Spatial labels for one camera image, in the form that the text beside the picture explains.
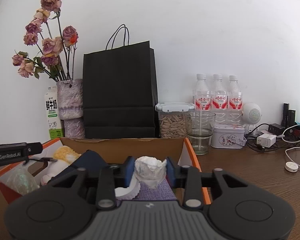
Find clear glass cup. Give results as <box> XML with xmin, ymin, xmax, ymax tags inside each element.
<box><xmin>184</xmin><ymin>112</ymin><xmax>216</xmax><ymax>156</ymax></box>

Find white charger and cables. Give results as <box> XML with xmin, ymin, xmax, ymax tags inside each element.
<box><xmin>245</xmin><ymin>123</ymin><xmax>300</xmax><ymax>153</ymax></box>

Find white tissue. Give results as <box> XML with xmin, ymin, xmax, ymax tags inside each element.
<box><xmin>134</xmin><ymin>156</ymin><xmax>167</xmax><ymax>189</ymax></box>

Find white round speaker toy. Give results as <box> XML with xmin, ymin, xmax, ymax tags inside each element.
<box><xmin>241</xmin><ymin>102</ymin><xmax>262</xmax><ymax>133</ymax></box>

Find red printed cardboard box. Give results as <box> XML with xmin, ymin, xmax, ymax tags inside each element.
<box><xmin>0</xmin><ymin>137</ymin><xmax>212</xmax><ymax>206</ymax></box>

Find clear seed storage container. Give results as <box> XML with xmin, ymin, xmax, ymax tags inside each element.
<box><xmin>155</xmin><ymin>102</ymin><xmax>196</xmax><ymax>139</ymax></box>

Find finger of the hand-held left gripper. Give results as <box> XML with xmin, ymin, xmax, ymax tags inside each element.
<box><xmin>26</xmin><ymin>142</ymin><xmax>44</xmax><ymax>156</ymax></box>

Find navy blue pouch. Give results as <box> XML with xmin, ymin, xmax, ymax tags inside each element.
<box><xmin>60</xmin><ymin>150</ymin><xmax>111</xmax><ymax>178</ymax></box>

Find purple mottled vase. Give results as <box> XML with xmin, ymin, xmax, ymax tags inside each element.
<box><xmin>56</xmin><ymin>78</ymin><xmax>86</xmax><ymax>139</ymax></box>

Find white printed tin box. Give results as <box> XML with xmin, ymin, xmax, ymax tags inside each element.
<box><xmin>210</xmin><ymin>123</ymin><xmax>247</xmax><ymax>149</ymax></box>

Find black paper bag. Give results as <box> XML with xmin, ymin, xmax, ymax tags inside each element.
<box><xmin>82</xmin><ymin>24</ymin><xmax>159</xmax><ymax>139</ymax></box>

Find dried pink rose bouquet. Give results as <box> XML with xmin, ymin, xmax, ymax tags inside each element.
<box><xmin>12</xmin><ymin>0</ymin><xmax>79</xmax><ymax>82</ymax></box>

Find white and green milk carton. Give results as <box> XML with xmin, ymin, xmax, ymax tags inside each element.
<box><xmin>44</xmin><ymin>86</ymin><xmax>63</xmax><ymax>140</ymax></box>

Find white and yellow plush toy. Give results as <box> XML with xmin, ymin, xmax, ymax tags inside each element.
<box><xmin>41</xmin><ymin>146</ymin><xmax>81</xmax><ymax>186</ymax></box>

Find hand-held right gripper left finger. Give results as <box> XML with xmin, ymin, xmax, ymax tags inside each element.
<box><xmin>47</xmin><ymin>156</ymin><xmax>137</xmax><ymax>210</ymax></box>

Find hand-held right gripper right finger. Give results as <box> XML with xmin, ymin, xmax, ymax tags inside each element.
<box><xmin>166</xmin><ymin>156</ymin><xmax>249</xmax><ymax>210</ymax></box>

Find black power adapter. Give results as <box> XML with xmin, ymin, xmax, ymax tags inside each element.
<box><xmin>268</xmin><ymin>123</ymin><xmax>286</xmax><ymax>136</ymax></box>

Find white cable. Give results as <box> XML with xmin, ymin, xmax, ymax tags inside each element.
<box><xmin>285</xmin><ymin>146</ymin><xmax>300</xmax><ymax>173</ymax></box>

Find iridescent plastic bag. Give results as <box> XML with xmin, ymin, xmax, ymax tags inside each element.
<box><xmin>6</xmin><ymin>168</ymin><xmax>39</xmax><ymax>196</ymax></box>

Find black upright device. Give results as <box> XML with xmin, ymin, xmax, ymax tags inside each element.
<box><xmin>282</xmin><ymin>103</ymin><xmax>297</xmax><ymax>128</ymax></box>

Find white paper cupcake liner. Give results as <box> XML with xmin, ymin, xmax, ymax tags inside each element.
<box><xmin>114</xmin><ymin>180</ymin><xmax>141</xmax><ymax>201</ymax></box>

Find white round puck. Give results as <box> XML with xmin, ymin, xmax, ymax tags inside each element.
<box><xmin>284</xmin><ymin>162</ymin><xmax>299</xmax><ymax>173</ymax></box>

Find purple fabric sachet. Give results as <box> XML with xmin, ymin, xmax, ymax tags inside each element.
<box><xmin>133</xmin><ymin>180</ymin><xmax>177</xmax><ymax>201</ymax></box>

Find white charger plug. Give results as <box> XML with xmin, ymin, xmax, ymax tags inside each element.
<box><xmin>256</xmin><ymin>133</ymin><xmax>276</xmax><ymax>149</ymax></box>

